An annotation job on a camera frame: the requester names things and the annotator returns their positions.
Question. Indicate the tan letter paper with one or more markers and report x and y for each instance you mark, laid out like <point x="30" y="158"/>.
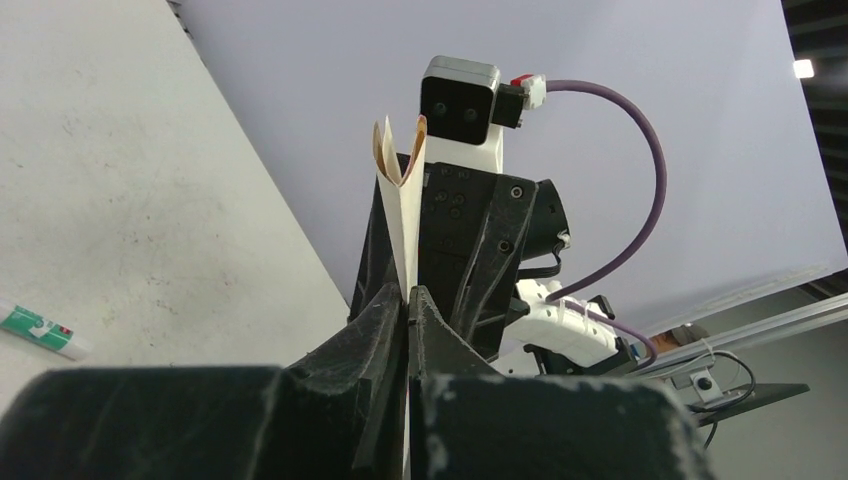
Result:
<point x="401" y="192"/>

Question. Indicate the aluminium frame rail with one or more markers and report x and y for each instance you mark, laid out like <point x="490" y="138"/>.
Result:
<point x="759" y="322"/>

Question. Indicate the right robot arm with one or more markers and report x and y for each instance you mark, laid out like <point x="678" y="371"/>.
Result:
<point x="567" y="337"/>

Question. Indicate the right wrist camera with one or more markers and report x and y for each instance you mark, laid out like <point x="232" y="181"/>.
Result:
<point x="457" y="97"/>

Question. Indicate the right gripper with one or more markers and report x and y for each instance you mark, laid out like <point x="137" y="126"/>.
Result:
<point x="480" y="233"/>

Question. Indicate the green white glue stick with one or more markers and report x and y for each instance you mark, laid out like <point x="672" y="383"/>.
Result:
<point x="43" y="332"/>

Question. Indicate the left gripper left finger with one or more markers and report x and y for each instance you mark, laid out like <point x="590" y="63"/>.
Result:
<point x="334" y="414"/>

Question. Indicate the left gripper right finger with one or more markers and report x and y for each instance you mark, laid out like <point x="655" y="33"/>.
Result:
<point x="470" y="422"/>

